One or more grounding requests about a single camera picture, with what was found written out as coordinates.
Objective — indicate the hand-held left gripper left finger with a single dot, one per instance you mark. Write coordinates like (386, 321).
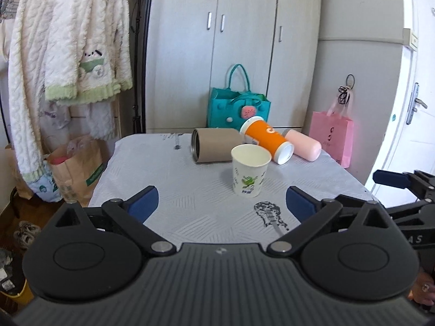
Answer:
(145, 203)

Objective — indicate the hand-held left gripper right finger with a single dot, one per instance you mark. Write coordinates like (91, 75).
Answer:
(299, 204)

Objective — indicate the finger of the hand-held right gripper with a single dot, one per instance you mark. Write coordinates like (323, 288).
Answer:
(413, 210)
(387, 178)

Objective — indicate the pink cup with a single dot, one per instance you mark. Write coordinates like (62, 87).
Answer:
(304, 145)

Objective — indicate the white cartoon print paper cup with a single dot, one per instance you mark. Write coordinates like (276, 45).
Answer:
(250, 169)

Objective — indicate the orange cup with white rim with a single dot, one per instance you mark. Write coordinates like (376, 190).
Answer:
(265, 135)

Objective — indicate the brown cylindrical cup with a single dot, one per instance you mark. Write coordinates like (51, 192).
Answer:
(214, 144)

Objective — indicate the person's right hand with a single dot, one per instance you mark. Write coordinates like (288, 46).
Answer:
(426, 289)

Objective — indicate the white door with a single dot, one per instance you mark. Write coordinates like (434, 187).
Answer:
(421, 142)

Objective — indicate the pink paper gift bag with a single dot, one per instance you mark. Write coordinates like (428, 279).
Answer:
(331, 135)

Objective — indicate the brown paper bag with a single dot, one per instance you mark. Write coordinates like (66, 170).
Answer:
(76, 169)

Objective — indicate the printed plastic pack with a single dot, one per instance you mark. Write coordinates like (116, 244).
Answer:
(44, 185)

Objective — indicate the teal felt handbag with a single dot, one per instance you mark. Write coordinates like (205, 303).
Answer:
(224, 110)

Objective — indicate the grey fluffy slippers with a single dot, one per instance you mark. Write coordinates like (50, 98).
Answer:
(27, 234)

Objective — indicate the grey wardrobe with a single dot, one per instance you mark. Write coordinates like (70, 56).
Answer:
(244, 61)

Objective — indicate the yellow bucket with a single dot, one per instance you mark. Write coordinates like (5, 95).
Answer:
(13, 293)

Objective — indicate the cream fleece robe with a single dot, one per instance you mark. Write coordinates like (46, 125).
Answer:
(23, 91)

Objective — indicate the cream fleece top green trim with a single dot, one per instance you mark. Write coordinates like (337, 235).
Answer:
(85, 34)

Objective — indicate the white light switch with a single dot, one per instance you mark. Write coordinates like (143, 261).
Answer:
(413, 40)

